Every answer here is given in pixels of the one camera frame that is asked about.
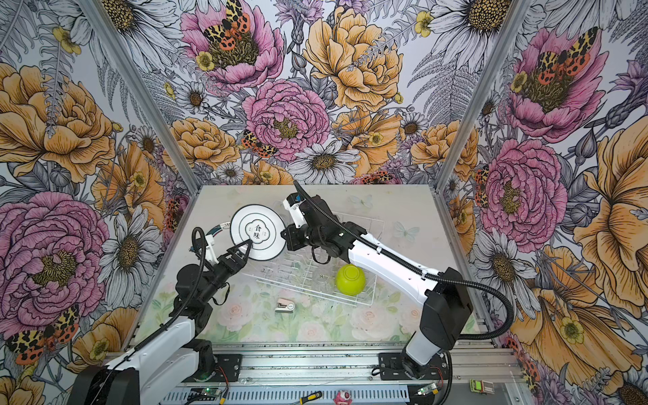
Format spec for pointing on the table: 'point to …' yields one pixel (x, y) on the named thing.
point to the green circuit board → (211, 391)
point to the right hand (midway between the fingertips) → (284, 241)
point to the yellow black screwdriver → (304, 399)
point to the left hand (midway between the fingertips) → (250, 250)
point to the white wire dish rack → (297, 270)
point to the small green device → (482, 386)
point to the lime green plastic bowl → (351, 280)
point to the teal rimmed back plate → (262, 224)
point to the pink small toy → (342, 397)
